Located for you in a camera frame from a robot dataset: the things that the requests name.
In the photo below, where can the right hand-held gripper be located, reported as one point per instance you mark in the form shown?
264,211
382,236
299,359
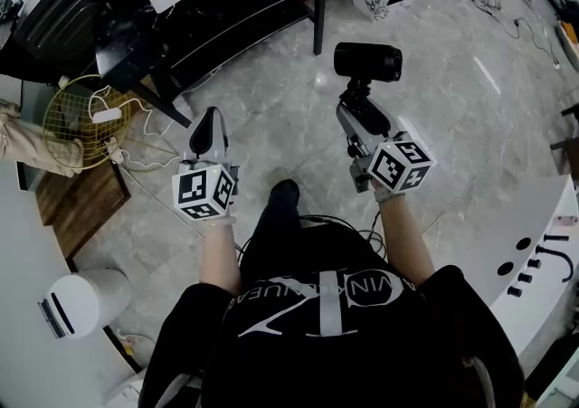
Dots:
398,164

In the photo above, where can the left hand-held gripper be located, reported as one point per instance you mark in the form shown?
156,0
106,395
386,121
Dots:
199,191

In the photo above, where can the black hair dryer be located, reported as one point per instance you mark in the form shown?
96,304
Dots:
367,61

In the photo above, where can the person's right forearm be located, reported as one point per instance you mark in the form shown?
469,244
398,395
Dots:
405,239

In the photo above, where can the person's left forearm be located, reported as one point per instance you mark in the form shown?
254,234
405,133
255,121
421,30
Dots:
220,257

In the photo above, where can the white sink counter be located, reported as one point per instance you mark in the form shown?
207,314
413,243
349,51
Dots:
538,320

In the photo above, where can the grey wristband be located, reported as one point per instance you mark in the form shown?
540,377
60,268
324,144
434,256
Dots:
390,195

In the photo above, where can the black low table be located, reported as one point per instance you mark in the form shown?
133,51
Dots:
217,31

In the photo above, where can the white power strip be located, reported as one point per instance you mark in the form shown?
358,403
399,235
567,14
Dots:
106,115

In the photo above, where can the person's black trouser leg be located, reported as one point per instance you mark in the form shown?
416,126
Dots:
289,234

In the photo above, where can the brown wooden panel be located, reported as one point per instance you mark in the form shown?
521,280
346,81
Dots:
86,207

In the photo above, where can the beige cloth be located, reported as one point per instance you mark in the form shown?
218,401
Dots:
31,144

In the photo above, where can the black hard case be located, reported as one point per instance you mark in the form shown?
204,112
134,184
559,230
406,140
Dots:
59,21

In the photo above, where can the dark chair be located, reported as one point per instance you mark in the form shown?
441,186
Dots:
567,144

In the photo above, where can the white cylindrical bin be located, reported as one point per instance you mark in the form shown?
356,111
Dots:
81,302

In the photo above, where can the black faucet knob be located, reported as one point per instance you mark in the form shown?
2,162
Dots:
514,292
524,278
534,263

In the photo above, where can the orange flat item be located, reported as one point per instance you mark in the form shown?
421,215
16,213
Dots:
570,33

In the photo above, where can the person's black printed shirt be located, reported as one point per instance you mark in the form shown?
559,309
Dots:
344,343

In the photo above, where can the black faucet lever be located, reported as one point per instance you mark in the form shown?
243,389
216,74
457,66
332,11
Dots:
557,238

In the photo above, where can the pink small item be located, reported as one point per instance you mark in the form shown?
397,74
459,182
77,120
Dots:
569,221

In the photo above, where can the white curved worktop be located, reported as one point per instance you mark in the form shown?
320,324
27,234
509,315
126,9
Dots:
22,284

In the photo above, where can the black curved faucet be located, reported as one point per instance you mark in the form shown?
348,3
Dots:
565,263

